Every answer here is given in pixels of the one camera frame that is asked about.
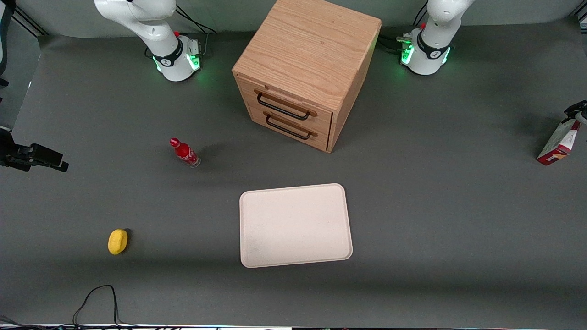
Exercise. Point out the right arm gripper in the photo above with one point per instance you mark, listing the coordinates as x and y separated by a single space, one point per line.
19 156

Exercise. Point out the red cookie box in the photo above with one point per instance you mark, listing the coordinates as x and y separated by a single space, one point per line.
560 144

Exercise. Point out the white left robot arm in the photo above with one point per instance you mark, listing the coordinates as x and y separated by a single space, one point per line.
435 41

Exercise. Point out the white rectangular tray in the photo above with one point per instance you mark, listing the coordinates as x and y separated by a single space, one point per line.
293 224

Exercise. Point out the yellow lemon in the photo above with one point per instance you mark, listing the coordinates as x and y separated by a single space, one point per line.
117 241

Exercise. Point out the black vertical stand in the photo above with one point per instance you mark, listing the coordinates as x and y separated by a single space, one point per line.
5 41

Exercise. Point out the red cola bottle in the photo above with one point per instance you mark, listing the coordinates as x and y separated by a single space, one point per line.
185 153

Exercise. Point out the grey table cover sheet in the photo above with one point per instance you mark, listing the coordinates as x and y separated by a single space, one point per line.
435 229

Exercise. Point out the wooden drawer front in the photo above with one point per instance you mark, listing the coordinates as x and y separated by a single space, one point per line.
321 118
321 138

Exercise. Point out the wooden drawer cabinet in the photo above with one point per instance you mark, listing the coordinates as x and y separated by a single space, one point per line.
307 50

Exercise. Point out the dark diagonal frame rail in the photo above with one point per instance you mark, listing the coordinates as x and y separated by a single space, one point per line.
30 24

